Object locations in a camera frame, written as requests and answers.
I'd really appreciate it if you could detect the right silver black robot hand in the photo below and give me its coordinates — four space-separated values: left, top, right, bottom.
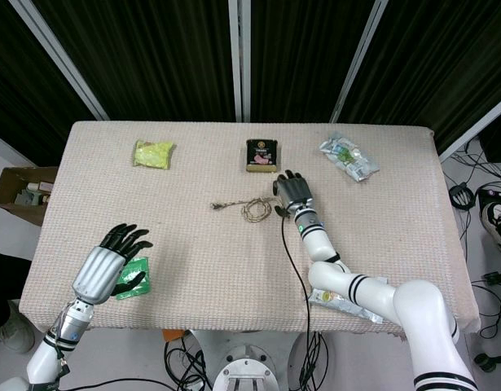
272 169 316 213

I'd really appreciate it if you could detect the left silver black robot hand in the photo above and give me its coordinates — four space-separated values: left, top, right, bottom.
72 222 154 305

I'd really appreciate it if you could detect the thin brown twisted rope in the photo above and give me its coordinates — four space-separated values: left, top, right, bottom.
210 195 282 224

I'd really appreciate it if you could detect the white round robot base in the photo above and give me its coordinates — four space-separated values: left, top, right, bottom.
212 345 280 391

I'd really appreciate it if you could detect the green foil packet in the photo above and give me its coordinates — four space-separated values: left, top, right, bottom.
114 256 152 301

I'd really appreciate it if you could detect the black food box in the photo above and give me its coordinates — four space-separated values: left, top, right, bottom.
245 138 279 174

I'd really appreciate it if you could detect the small crumpled silver snack bag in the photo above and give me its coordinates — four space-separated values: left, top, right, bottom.
319 132 380 184

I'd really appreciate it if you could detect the black trouser leg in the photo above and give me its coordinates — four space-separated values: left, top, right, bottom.
0 253 31 329

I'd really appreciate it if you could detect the beige woven tablecloth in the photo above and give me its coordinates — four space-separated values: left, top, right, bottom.
18 120 481 337

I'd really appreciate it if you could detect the white green snack bag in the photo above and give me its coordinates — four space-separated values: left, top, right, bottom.
308 276 388 325

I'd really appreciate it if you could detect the brown cardboard box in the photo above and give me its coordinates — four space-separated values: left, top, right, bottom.
0 165 59 227

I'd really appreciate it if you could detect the yellow green snack bag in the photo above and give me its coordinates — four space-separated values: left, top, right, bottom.
131 139 178 170

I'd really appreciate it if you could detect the dark pleated curtain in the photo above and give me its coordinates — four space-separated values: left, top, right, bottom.
340 0 501 152
32 0 240 122
248 0 376 123
0 0 95 166

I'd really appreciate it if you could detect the black round floor device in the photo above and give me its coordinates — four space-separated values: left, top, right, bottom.
449 182 476 211

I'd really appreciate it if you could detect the black case with purple mark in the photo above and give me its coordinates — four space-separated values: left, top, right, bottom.
476 182 501 217

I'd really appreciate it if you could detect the white black sneaker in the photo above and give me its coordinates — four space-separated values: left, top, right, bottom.
481 201 501 256

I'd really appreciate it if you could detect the black equipment box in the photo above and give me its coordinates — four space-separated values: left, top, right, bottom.
479 118 501 163

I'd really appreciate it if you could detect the black caster foot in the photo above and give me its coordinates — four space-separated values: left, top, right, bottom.
473 352 496 372

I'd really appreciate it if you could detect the black right hand cable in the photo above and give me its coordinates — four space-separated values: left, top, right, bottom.
274 205 316 391

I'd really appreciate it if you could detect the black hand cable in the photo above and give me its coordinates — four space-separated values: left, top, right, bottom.
274 205 316 391
50 309 182 391

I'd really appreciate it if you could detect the black left hand cable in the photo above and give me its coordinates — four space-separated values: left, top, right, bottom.
50 309 182 391

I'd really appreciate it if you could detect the black floor cable bundle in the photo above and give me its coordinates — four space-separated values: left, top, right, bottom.
163 340 213 391
441 138 501 184

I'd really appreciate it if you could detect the white metal frame post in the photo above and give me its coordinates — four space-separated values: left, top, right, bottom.
437 93 501 160
329 0 389 124
228 0 252 122
11 0 109 121

